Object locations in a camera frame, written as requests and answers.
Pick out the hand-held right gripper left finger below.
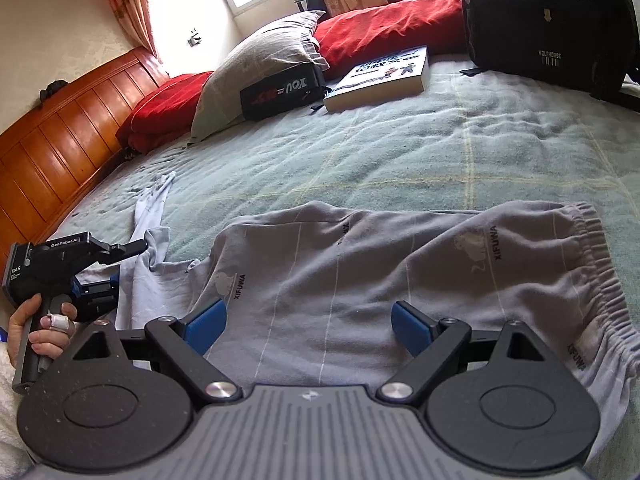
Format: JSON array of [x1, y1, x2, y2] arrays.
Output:
[[74, 297, 245, 405]]

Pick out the wooden headboard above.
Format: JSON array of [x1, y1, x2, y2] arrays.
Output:
[[0, 46, 171, 271]]

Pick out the orange curtain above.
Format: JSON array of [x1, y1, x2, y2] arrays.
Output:
[[95, 0, 163, 61]]

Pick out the grey pants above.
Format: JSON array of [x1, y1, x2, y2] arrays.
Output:
[[75, 170, 640, 468]]

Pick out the grey green pillow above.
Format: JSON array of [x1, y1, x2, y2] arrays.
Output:
[[189, 10, 331, 143]]

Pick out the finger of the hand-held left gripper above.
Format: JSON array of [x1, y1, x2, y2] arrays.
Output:
[[70, 272, 123, 322], [106, 239, 150, 263]]

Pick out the person's left hand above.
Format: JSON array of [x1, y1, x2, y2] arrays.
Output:
[[7, 294, 80, 361]]

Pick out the black pouch with red print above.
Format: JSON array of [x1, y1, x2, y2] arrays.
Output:
[[239, 62, 331, 122]]

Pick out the white and blue book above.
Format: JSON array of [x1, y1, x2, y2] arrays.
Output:
[[323, 45, 430, 113]]

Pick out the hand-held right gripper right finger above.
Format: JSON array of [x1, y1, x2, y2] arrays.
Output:
[[376, 301, 545, 406]]

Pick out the green plaid blanket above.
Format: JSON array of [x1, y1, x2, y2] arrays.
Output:
[[47, 55, 640, 480]]

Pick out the black backpack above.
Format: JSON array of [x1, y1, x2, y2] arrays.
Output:
[[455, 0, 640, 108]]

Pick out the dark object on headboard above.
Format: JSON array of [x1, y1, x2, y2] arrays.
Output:
[[39, 80, 68, 106]]

